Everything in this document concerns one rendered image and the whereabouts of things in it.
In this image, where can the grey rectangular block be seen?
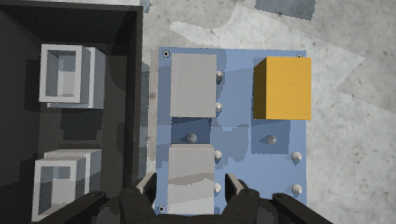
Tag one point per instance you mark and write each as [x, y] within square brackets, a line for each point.
[190, 178]
[193, 85]

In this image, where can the yellow rectangular block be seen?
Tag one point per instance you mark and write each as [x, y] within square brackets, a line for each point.
[282, 88]

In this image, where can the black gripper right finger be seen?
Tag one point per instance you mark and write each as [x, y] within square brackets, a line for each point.
[282, 209]

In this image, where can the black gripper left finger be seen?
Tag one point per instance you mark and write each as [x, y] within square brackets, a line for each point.
[130, 207]

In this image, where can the grey open-top rectangular box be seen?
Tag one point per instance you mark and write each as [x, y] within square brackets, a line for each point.
[72, 76]
[51, 184]

